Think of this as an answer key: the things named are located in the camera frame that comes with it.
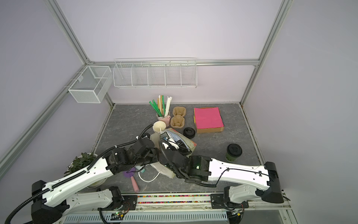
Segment pink napkin stack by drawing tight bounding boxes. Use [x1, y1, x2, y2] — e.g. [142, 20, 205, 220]
[193, 107, 224, 130]

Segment stack of green paper cups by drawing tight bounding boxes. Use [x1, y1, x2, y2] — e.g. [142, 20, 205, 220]
[153, 121, 167, 133]

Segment potted green plant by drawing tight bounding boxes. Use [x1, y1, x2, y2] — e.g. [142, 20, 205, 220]
[64, 153, 108, 189]

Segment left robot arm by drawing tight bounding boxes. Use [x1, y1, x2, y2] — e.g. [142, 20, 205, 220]
[5, 131, 159, 224]

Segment purple pink toy shovel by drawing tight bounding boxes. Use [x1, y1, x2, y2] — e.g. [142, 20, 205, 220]
[123, 167, 139, 193]

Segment cardboard cup carrier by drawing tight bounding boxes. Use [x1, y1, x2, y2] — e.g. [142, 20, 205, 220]
[170, 106, 186, 129]

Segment cardboard napkin box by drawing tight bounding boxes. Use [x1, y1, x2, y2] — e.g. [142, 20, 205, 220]
[193, 107, 225, 134]

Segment wide white wire basket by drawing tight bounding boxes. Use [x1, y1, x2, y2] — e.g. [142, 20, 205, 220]
[113, 58, 198, 88]

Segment black coffee cup lid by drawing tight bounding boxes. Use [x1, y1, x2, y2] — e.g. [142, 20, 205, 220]
[227, 143, 242, 158]

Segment green stirrer sticks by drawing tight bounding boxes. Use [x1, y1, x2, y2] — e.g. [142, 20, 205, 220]
[149, 100, 162, 117]

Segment small white wire basket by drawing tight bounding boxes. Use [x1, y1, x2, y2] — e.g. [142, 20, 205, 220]
[69, 65, 113, 104]

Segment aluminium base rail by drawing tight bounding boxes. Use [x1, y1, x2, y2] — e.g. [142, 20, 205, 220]
[64, 190, 291, 216]

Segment pink utensil holder cup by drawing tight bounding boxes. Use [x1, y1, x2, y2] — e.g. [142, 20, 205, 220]
[158, 115, 171, 127]

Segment painted paper gift bag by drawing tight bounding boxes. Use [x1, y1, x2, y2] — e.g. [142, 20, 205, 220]
[150, 128, 197, 179]

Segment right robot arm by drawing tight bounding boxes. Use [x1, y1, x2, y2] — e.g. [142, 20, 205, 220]
[158, 132, 284, 204]

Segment white wrapped straws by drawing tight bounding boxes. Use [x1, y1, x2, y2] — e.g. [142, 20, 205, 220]
[164, 97, 172, 117]

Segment teal toy shovel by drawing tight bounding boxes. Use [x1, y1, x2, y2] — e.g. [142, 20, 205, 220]
[135, 166, 146, 173]

